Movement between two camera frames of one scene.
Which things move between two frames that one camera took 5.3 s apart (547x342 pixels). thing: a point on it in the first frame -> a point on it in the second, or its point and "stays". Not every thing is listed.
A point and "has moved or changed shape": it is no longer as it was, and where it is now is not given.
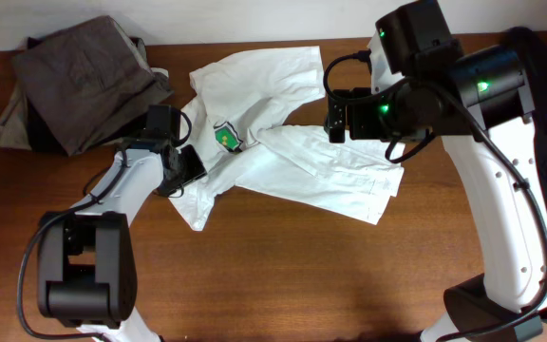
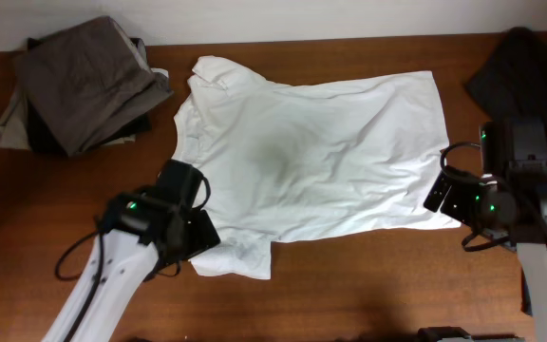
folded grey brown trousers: (90, 82) stays
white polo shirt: (225, 116) has moved or changed shape
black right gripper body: (336, 114) -> (444, 196)
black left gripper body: (184, 167) -> (202, 233)
